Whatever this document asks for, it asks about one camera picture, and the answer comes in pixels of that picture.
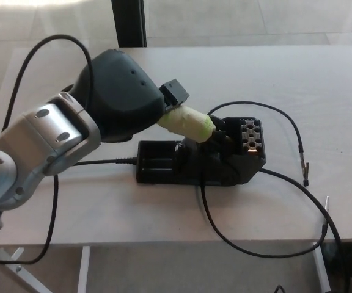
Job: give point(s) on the white metal table leg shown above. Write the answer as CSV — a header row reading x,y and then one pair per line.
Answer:
x,y
322,268
84,268

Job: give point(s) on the thin black alligator clip lead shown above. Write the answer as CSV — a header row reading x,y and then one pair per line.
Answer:
x,y
301,149

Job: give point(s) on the small silver metal pin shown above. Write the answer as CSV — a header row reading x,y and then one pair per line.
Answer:
x,y
327,204

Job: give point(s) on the dark bulky floor object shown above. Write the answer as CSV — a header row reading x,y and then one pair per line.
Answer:
x,y
350,268

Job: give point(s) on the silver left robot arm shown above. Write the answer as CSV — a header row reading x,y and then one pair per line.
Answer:
x,y
41,131

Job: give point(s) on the dark window frame post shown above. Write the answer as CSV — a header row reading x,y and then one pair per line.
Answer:
x,y
129,23

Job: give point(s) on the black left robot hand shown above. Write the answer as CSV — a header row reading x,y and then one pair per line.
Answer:
x,y
118,97

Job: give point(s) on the white diagonal table brace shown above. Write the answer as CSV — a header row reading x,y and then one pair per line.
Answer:
x,y
20,271

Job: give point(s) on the tape-wrapped soldering iron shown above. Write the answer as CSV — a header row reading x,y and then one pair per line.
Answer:
x,y
188,122

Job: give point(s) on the black soldering station base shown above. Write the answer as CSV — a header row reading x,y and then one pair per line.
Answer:
x,y
160,166

